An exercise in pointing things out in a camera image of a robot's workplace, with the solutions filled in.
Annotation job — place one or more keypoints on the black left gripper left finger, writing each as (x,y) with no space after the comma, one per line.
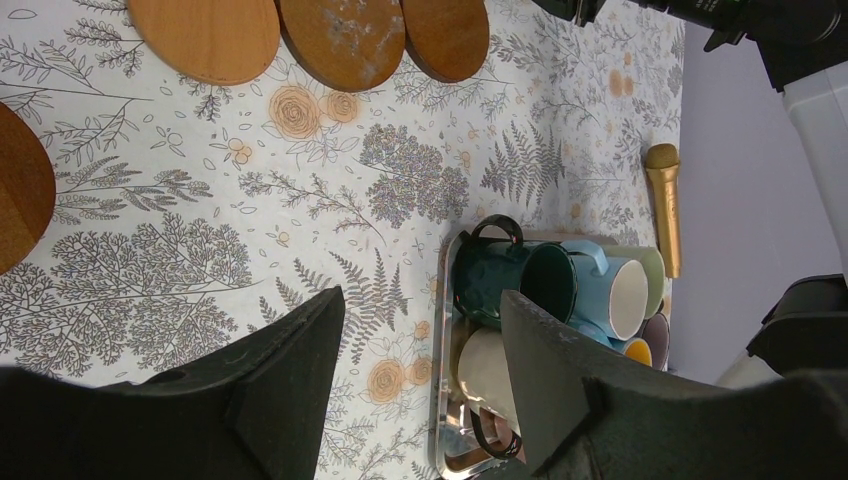
(254,409)

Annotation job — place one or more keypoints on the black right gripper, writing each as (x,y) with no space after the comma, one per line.
(794,23)

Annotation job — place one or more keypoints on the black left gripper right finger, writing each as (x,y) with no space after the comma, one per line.
(655,425)

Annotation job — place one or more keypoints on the light wooden coaster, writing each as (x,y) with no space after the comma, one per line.
(28,190)

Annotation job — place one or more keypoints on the reddish brown coaster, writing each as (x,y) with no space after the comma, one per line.
(447,39)

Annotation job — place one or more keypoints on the light brown coaster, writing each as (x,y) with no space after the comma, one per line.
(226,42)

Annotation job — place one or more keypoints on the scratched dark brown coaster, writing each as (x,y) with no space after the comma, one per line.
(348,45)

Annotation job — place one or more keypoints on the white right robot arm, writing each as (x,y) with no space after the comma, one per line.
(752,218)

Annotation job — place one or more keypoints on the blue mug yellow inside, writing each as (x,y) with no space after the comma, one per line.
(634,348)

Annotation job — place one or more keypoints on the purple grey mug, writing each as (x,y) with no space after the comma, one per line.
(655,331)

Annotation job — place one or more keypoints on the light blue mug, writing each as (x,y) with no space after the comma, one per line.
(612,292)

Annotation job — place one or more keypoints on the metal tray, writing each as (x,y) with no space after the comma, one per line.
(450,411)

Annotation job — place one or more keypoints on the dark green mug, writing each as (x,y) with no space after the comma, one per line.
(495,257)

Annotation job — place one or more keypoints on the light green mug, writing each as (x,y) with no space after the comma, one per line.
(654,267)

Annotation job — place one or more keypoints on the gold microphone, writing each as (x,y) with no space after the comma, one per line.
(662,165)

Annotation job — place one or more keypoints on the floral tablecloth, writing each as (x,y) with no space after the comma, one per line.
(189,215)

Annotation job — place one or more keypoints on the cream mug black handle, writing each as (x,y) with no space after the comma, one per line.
(484,379)

